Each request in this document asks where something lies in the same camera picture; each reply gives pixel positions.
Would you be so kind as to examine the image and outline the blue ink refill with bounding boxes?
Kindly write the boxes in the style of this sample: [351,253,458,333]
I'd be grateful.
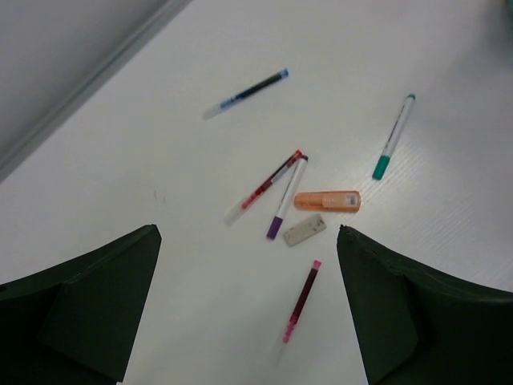
[202,68,289,120]

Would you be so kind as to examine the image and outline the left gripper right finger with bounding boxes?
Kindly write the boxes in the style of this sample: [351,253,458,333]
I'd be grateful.
[337,225,512,384]

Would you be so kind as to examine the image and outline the grey eraser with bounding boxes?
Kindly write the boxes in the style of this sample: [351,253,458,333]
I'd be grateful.
[283,213,327,247]

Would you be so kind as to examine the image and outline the dark red ink refill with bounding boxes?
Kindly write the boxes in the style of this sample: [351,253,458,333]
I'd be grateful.
[276,260,322,365]

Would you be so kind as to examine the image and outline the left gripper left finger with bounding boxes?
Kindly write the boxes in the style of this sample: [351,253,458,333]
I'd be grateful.
[1,225,162,384]

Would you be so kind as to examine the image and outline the purple capped white marker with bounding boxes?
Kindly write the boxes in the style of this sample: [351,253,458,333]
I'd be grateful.
[266,155,309,240]

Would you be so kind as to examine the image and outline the green capped white marker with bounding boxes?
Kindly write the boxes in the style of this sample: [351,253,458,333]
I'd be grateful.
[372,94,416,180]

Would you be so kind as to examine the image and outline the orange highlighter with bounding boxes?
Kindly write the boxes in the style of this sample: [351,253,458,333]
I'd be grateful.
[293,191,362,213]

